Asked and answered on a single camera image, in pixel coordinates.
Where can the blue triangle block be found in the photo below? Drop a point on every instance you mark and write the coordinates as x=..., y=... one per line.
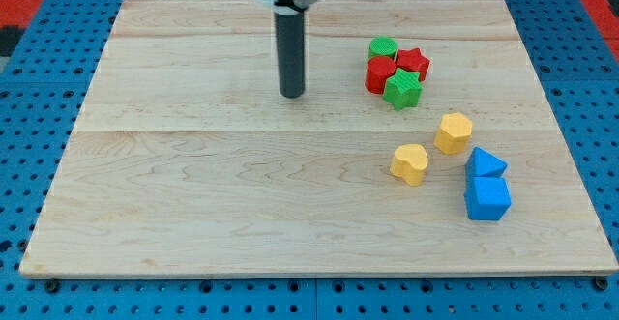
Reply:
x=482, y=163

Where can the red cylinder block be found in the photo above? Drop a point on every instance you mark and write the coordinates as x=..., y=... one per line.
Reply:
x=379, y=69

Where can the green cylinder block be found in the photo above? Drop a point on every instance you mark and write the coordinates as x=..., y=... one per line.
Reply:
x=382, y=46

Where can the green star block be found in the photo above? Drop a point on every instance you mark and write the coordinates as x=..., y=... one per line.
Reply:
x=403, y=89

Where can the yellow hexagon block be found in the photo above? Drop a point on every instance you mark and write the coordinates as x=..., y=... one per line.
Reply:
x=454, y=132

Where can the light wooden board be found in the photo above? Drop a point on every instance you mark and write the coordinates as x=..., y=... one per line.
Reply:
x=185, y=162

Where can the blue cube block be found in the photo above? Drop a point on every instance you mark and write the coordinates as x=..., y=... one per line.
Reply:
x=487, y=198

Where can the black cylindrical pointer rod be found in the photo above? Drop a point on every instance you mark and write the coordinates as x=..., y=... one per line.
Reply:
x=290, y=42

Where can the yellow heart block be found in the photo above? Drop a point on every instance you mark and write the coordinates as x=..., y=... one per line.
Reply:
x=410, y=162

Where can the red star block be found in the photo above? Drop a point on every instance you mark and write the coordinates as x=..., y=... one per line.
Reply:
x=413, y=60

